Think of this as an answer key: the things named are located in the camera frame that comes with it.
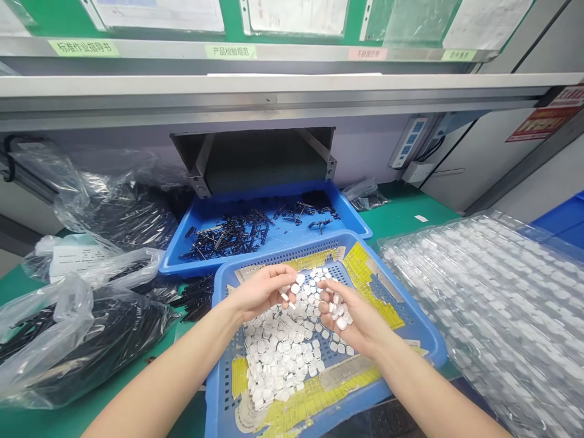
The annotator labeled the person's left hand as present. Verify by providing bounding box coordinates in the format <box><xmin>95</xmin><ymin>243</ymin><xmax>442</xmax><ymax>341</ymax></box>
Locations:
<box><xmin>235</xmin><ymin>263</ymin><xmax>301</xmax><ymax>325</ymax></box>

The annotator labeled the person's right hand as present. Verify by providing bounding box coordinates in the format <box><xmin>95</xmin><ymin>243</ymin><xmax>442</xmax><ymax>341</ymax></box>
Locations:
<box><xmin>317</xmin><ymin>278</ymin><xmax>392</xmax><ymax>358</ymax></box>

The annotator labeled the handful of white square parts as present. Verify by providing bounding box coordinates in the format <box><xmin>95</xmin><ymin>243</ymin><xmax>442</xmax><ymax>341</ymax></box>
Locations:
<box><xmin>279</xmin><ymin>273</ymin><xmax>305</xmax><ymax>307</ymax></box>
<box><xmin>324</xmin><ymin>291</ymin><xmax>356</xmax><ymax>331</ymax></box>

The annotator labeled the blue perforated plastic basket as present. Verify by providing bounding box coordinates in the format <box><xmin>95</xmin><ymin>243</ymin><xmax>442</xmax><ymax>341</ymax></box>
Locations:
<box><xmin>203</xmin><ymin>230</ymin><xmax>449</xmax><ymax>438</ymax></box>

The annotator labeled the loose row of black parts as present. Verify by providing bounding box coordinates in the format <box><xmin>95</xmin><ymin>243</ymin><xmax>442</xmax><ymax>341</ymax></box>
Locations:
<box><xmin>167</xmin><ymin>273</ymin><xmax>215</xmax><ymax>325</ymax></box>

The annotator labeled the pile of white square parts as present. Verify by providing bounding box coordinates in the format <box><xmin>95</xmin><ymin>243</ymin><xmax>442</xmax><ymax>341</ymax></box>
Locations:
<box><xmin>242</xmin><ymin>266</ymin><xmax>356</xmax><ymax>409</ymax></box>

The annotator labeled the blue plastic tray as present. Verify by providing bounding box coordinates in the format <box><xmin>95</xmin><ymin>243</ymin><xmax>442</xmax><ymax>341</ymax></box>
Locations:
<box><xmin>158</xmin><ymin>180</ymin><xmax>374</xmax><ymax>277</ymax></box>

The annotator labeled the small bag of black parts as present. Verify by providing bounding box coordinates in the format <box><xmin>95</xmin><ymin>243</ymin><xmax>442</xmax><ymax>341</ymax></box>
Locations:
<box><xmin>341</xmin><ymin>178</ymin><xmax>392</xmax><ymax>214</ymax></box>

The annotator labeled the grey conveyor belt chute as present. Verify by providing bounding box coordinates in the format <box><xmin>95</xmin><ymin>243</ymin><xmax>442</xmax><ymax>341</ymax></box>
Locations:
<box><xmin>169</xmin><ymin>126</ymin><xmax>338</xmax><ymax>200</ymax></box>

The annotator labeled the stack of clear blister trays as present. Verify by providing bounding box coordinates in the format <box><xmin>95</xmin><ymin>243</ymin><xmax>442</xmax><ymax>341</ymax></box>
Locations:
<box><xmin>376</xmin><ymin>210</ymin><xmax>584</xmax><ymax>438</ymax></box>

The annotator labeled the large bag of black parts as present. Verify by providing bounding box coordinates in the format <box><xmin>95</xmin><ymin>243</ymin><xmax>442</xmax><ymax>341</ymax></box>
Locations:
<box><xmin>8</xmin><ymin>145</ymin><xmax>189</xmax><ymax>256</ymax></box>

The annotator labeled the bag with white paper label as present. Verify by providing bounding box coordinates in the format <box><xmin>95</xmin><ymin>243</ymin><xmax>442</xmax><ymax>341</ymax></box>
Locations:
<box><xmin>21</xmin><ymin>232</ymin><xmax>166</xmax><ymax>293</ymax></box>

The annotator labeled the white power strip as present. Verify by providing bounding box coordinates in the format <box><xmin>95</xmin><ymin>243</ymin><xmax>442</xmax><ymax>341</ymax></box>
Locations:
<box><xmin>388</xmin><ymin>115</ymin><xmax>432</xmax><ymax>170</ymax></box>

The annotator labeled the crumpled bag of black parts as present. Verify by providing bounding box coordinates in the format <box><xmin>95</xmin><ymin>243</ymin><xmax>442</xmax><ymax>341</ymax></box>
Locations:
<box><xmin>0</xmin><ymin>273</ymin><xmax>186</xmax><ymax>411</ymax></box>

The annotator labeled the blue plastic bin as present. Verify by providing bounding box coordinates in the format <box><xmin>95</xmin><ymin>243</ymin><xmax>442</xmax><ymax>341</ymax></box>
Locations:
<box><xmin>529</xmin><ymin>190</ymin><xmax>584</xmax><ymax>249</ymax></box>

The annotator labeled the green board with document holders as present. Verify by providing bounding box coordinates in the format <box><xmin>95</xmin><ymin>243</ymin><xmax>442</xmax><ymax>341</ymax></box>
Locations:
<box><xmin>0</xmin><ymin>0</ymin><xmax>535</xmax><ymax>63</ymax></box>

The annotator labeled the red warning sign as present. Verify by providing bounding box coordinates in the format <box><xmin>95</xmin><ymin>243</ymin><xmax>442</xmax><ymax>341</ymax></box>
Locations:
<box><xmin>505</xmin><ymin>84</ymin><xmax>584</xmax><ymax>144</ymax></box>

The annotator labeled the white wall socket box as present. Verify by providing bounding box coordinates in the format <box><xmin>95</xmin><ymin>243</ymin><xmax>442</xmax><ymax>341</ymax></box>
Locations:
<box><xmin>401</xmin><ymin>160</ymin><xmax>433</xmax><ymax>186</ymax></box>

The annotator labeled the grey metal shelf rail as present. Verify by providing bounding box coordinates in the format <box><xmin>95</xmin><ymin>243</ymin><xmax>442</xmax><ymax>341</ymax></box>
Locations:
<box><xmin>0</xmin><ymin>72</ymin><xmax>584</xmax><ymax>134</ymax></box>

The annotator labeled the aluminium frame bar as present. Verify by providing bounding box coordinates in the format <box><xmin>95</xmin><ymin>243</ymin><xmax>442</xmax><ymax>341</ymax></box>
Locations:
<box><xmin>0</xmin><ymin>136</ymin><xmax>63</xmax><ymax>207</ymax></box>

